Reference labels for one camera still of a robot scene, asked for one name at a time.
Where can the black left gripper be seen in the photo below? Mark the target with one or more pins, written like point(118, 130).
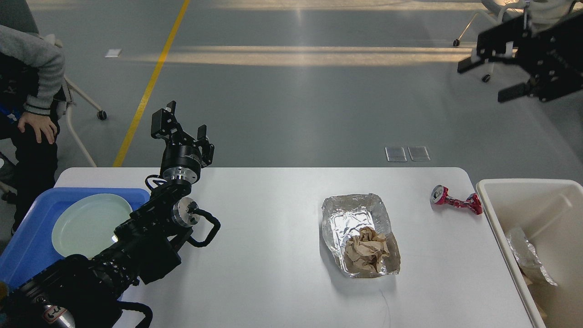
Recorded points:
point(181, 160)

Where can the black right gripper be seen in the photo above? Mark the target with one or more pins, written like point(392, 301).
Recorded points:
point(553, 58)

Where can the mint green plate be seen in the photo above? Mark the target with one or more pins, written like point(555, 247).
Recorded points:
point(87, 226)

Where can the red shiny wrapper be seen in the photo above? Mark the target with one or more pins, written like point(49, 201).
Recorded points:
point(440, 196)

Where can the aluminium foil tray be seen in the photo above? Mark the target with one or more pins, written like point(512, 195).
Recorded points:
point(343, 216)

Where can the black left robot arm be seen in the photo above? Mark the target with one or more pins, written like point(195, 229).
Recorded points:
point(77, 292)

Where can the person's right hand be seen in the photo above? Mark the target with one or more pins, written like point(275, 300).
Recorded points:
point(42, 126)

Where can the white rolling chair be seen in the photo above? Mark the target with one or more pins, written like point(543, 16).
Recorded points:
point(542, 13)

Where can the white floor tag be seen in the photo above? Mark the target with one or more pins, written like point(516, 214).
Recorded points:
point(113, 53)

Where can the right clear floor plate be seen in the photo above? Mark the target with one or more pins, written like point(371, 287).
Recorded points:
point(419, 154)

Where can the clear floor plate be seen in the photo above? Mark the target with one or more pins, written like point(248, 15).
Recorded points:
point(419, 154)
point(396, 154)

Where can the left clear floor plate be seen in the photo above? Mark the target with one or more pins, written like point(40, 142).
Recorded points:
point(396, 154)

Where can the white plastic bin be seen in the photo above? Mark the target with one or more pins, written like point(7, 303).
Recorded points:
point(550, 214)

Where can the seated person in jacket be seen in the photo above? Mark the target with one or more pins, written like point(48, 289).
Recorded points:
point(32, 72)

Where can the blue plastic tray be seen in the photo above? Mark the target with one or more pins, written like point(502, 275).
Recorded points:
point(30, 251)

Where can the crumpled brown paper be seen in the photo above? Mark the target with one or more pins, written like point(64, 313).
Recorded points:
point(367, 251)

